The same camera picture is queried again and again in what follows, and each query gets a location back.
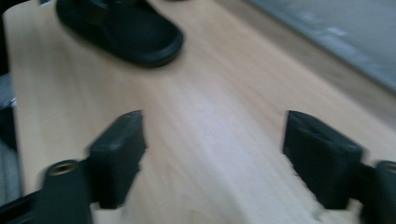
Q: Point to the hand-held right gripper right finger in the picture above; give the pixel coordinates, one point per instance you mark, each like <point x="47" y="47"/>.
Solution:
<point x="323" y="158"/>

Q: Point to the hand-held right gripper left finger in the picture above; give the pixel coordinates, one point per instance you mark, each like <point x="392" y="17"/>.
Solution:
<point x="115" y="155"/>

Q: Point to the metal shoe rack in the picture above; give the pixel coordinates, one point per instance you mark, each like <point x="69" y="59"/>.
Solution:
<point x="342" y="25"/>

